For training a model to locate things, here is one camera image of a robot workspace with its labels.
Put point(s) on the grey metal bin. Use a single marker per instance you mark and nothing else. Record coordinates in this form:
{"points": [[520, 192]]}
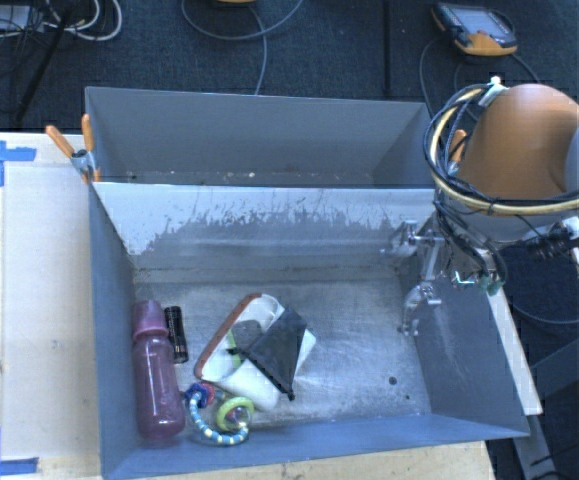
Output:
{"points": [[349, 318]]}

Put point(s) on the purple plastic baby bottle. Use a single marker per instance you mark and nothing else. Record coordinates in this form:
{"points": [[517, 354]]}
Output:
{"points": [[156, 378]]}

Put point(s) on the black cylinder on white bracket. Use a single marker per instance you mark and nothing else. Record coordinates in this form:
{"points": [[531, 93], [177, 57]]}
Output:
{"points": [[549, 247]]}

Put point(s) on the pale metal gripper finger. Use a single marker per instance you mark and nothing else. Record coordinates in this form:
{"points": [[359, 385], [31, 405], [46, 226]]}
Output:
{"points": [[416, 308], [408, 240]]}

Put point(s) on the white toy boat black sail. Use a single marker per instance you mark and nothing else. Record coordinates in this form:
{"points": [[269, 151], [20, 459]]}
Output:
{"points": [[259, 353]]}

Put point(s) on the black cylindrical battery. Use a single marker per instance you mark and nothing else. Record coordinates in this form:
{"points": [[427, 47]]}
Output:
{"points": [[176, 335]]}

